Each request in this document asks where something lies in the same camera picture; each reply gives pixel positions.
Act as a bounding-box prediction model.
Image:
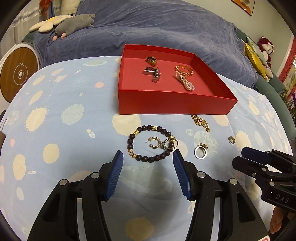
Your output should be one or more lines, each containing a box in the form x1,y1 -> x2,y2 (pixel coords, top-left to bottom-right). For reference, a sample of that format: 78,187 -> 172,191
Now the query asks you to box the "gold chain bracelet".
191,114 -> 211,133

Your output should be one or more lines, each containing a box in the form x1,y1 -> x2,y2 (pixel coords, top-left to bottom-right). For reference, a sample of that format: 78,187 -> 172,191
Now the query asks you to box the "dark bead bracelet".
126,124 -> 178,162

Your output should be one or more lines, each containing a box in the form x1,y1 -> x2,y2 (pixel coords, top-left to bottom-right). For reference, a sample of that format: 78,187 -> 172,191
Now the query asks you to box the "red monkey plush toy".
257,36 -> 274,69

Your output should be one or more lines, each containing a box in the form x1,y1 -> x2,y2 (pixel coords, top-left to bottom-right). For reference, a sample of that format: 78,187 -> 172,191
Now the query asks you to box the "white sheer curtain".
1,0 -> 41,47

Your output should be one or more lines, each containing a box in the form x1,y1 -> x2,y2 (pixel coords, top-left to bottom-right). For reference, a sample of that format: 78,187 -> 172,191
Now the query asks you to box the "red ribbon bow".
39,0 -> 52,16

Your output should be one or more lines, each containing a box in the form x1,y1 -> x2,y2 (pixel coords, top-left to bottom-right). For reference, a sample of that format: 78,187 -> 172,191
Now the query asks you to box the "white device wooden disc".
1,43 -> 40,111

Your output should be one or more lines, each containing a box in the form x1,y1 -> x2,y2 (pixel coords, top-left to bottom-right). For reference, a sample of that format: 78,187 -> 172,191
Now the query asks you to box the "blue-grey plush blanket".
34,1 -> 258,88

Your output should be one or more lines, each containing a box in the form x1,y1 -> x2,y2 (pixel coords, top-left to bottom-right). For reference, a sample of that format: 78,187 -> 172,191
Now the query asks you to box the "green sofa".
234,27 -> 296,137

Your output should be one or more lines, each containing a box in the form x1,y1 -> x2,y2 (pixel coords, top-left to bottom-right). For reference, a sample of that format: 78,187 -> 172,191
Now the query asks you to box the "pearl bead bracelet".
174,71 -> 196,91

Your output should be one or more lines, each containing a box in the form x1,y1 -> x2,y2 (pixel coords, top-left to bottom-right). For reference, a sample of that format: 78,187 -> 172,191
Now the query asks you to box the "yellow cushion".
244,43 -> 273,82

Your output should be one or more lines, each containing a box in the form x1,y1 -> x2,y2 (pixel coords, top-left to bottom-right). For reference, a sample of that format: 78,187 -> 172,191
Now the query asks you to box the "cream flower plush cushion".
29,15 -> 73,33

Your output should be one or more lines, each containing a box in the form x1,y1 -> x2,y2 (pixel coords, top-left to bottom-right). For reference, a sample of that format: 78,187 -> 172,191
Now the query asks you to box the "small gold hoop earring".
228,136 -> 236,145

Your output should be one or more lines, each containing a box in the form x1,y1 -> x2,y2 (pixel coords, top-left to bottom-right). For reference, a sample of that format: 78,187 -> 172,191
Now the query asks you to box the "silver crystal hoop ring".
161,138 -> 179,151

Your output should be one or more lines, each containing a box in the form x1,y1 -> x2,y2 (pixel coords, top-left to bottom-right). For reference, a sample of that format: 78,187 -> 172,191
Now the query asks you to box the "person's right hand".
270,207 -> 295,235

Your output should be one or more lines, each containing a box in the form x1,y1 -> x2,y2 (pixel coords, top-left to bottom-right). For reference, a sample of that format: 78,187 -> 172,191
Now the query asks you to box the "white plush toy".
60,0 -> 80,15

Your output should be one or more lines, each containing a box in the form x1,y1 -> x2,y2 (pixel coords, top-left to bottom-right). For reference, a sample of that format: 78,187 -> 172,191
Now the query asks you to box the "framed wall picture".
232,0 -> 255,16

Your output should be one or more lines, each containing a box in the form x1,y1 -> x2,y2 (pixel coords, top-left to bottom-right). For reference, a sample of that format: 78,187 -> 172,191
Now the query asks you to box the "gold mesh watch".
145,56 -> 158,67

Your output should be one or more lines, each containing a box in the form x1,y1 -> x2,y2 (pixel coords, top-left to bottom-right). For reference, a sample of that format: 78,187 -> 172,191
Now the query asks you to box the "grey plush toy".
52,14 -> 95,41

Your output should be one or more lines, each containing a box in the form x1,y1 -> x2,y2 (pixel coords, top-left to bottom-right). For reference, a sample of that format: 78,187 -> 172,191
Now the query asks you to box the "gold link bangle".
175,65 -> 193,77

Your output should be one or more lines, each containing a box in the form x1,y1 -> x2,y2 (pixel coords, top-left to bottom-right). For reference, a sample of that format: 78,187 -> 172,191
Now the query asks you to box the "red cardboard tray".
118,44 -> 237,115

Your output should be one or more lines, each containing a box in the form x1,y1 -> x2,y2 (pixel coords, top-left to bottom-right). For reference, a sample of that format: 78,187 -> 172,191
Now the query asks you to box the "space pattern blue tablecloth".
1,57 -> 292,240

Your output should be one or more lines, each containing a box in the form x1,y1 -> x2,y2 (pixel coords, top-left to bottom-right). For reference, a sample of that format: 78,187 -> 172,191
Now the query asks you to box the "gold ring with ornament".
194,143 -> 209,160

